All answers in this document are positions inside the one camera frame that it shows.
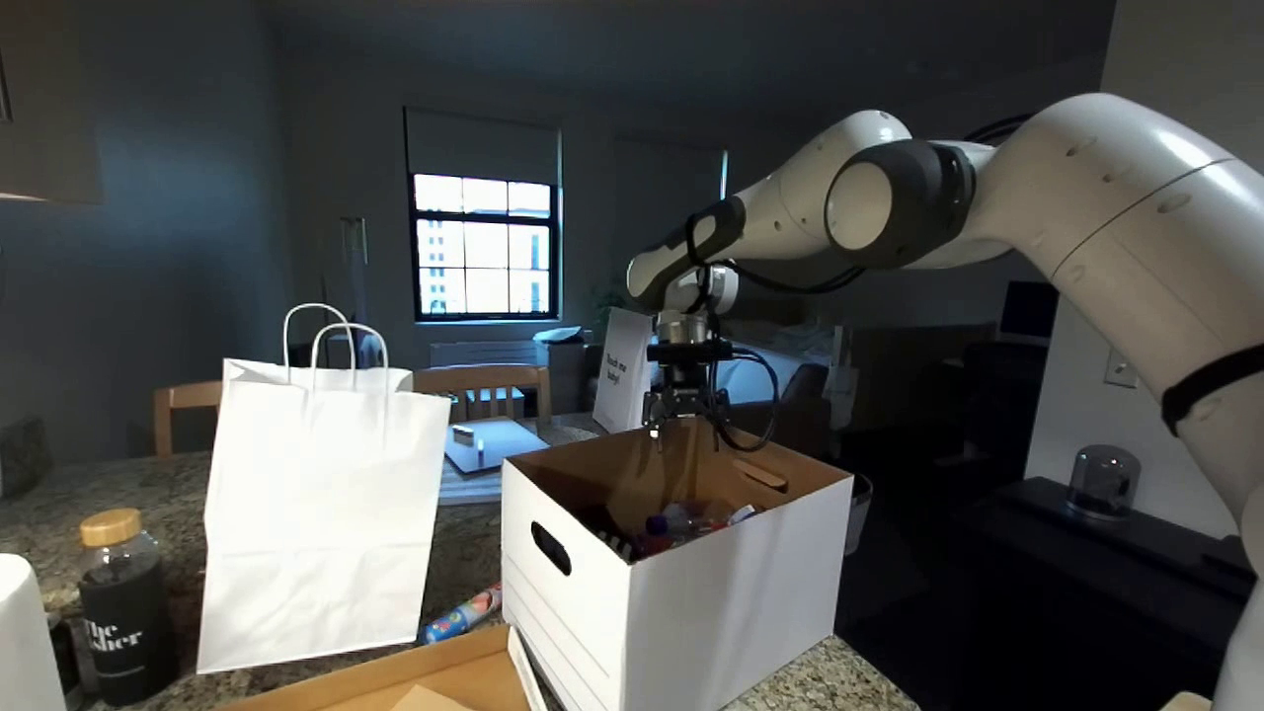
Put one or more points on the dark monitor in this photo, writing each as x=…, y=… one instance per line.
x=1027, y=318

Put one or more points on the brown cardboard box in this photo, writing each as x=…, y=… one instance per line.
x=396, y=675

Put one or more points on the blue label water bottle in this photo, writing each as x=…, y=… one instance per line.
x=685, y=525

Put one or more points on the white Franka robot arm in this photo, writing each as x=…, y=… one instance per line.
x=1119, y=200

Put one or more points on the black low cabinet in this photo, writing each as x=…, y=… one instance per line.
x=1093, y=608

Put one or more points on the dark jar with wooden lid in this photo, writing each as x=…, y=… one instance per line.
x=121, y=620

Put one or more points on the blue snack packet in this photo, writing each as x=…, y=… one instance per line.
x=465, y=616

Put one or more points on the large grid window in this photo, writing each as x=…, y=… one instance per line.
x=482, y=243

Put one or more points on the white cardboard box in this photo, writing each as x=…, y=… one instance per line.
x=714, y=620

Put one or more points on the dark sofa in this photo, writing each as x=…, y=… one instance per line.
x=803, y=380

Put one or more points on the white countertop appliance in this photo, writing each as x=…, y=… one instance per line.
x=26, y=646

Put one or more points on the white wall outlet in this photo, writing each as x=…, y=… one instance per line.
x=1119, y=373

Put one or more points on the white bag with print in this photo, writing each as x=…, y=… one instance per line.
x=618, y=380

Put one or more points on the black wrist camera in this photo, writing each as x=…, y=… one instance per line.
x=685, y=354

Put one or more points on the glass dome jar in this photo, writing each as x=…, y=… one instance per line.
x=1105, y=479

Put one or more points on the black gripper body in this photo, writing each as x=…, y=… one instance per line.
x=685, y=384

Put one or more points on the white window blind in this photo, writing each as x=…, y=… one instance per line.
x=482, y=143

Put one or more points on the wooden chair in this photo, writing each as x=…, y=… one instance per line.
x=183, y=392
x=479, y=379

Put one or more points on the pale flat box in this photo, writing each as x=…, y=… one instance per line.
x=496, y=442

